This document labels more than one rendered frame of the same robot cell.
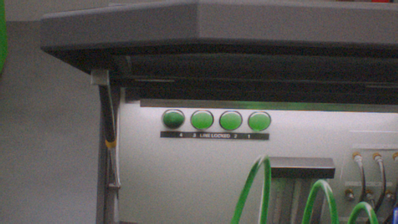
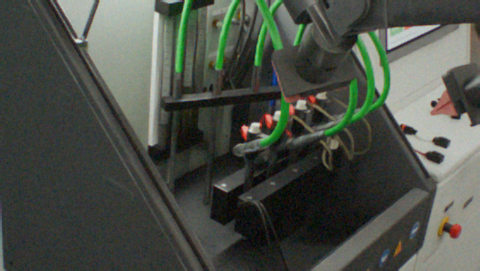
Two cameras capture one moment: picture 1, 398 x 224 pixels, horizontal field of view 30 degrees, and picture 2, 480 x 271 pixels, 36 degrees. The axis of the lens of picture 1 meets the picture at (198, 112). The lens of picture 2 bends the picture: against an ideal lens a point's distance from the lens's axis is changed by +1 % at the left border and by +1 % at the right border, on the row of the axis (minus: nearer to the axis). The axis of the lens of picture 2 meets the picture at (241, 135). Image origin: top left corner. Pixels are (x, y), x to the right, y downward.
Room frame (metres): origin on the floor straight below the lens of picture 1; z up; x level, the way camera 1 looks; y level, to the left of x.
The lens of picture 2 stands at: (0.26, 0.82, 1.73)
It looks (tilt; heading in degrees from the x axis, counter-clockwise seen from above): 27 degrees down; 310
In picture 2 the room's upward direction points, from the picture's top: 6 degrees clockwise
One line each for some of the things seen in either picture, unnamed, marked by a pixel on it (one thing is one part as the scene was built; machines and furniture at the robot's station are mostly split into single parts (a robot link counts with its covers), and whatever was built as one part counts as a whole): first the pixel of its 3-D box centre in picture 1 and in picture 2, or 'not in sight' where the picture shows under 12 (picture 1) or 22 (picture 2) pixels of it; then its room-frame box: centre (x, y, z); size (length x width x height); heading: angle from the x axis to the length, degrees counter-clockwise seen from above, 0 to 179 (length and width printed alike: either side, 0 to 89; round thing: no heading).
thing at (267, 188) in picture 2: not in sight; (278, 195); (1.08, -0.29, 0.91); 0.34 x 0.10 x 0.15; 95
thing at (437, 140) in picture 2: not in sight; (423, 135); (0.95, -0.66, 0.99); 0.12 x 0.02 x 0.02; 8
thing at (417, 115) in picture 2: not in sight; (457, 116); (0.98, -0.88, 0.97); 0.70 x 0.22 x 0.03; 95
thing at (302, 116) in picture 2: not in sight; (297, 153); (1.07, -0.33, 1.00); 0.05 x 0.03 x 0.21; 5
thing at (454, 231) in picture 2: not in sight; (451, 229); (0.83, -0.65, 0.80); 0.05 x 0.04 x 0.05; 95
